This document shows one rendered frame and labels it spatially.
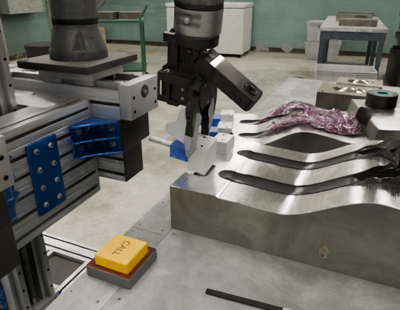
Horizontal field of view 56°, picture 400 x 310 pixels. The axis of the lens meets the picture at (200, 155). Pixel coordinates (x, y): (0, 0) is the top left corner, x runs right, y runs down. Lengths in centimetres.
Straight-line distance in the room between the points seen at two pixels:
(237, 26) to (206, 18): 666
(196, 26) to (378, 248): 42
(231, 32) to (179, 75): 667
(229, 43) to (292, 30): 133
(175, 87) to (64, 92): 49
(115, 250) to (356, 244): 36
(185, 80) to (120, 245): 28
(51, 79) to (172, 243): 60
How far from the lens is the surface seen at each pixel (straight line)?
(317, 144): 95
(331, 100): 143
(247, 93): 60
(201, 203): 66
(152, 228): 72
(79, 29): 103
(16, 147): 87
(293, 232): 63
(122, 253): 61
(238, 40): 726
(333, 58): 727
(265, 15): 799
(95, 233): 215
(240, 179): 71
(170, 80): 63
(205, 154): 68
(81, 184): 105
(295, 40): 794
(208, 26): 59
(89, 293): 61
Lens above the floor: 121
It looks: 24 degrees down
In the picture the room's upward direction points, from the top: straight up
